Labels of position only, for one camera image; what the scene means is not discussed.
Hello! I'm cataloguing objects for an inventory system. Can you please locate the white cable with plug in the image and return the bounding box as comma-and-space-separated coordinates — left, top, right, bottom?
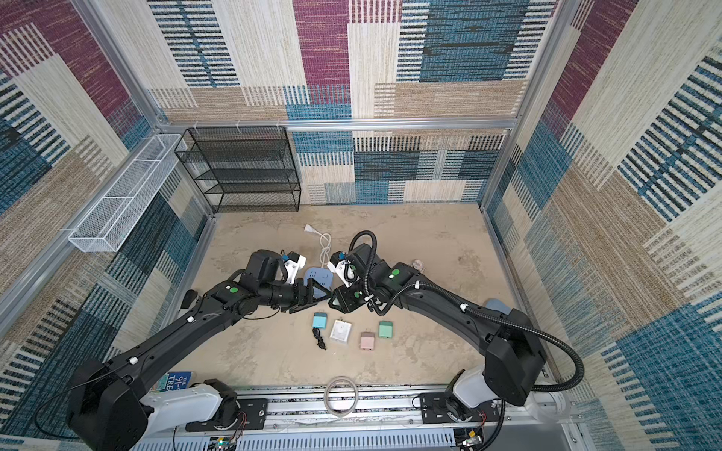
303, 224, 333, 269

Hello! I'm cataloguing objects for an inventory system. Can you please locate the black wire shelf rack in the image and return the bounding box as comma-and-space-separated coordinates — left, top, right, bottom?
174, 126, 302, 214

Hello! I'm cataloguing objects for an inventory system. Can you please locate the grey cable ring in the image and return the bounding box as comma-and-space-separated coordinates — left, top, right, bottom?
323, 376, 360, 418

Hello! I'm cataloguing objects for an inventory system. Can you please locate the black handle tool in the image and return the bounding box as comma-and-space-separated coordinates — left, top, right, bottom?
180, 289, 199, 310

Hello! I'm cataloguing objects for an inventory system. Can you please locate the green plug adapter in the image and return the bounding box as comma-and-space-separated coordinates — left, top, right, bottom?
378, 321, 394, 339

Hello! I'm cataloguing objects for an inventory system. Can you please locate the white square plug adapter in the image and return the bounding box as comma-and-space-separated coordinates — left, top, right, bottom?
329, 319, 353, 344

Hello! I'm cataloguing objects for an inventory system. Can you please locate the clear tape roll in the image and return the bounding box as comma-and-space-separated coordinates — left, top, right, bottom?
525, 392, 571, 424

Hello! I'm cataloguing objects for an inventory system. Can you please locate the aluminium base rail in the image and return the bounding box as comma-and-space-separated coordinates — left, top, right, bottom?
129, 383, 594, 450

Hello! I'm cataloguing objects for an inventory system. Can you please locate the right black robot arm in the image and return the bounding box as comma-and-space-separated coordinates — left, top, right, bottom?
328, 230, 586, 421

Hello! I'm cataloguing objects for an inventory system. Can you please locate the pink plug adapter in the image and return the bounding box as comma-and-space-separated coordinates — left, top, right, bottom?
359, 332, 376, 351

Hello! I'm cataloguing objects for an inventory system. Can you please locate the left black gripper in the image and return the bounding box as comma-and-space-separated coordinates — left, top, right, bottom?
258, 279, 334, 314

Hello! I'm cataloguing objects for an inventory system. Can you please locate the white mesh wall basket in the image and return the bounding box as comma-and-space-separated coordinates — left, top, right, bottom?
69, 135, 181, 253

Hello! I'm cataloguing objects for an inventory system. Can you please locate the blue square power strip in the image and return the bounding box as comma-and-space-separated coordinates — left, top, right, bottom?
304, 267, 334, 289

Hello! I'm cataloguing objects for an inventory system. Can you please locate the blue grey oval pad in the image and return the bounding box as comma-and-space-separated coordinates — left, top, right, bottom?
484, 299, 513, 315

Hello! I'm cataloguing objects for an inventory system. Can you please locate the teal plug adapter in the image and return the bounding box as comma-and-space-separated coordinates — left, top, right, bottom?
312, 312, 328, 330

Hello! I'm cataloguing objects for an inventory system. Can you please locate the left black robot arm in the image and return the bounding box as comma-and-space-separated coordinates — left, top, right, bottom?
56, 250, 332, 450

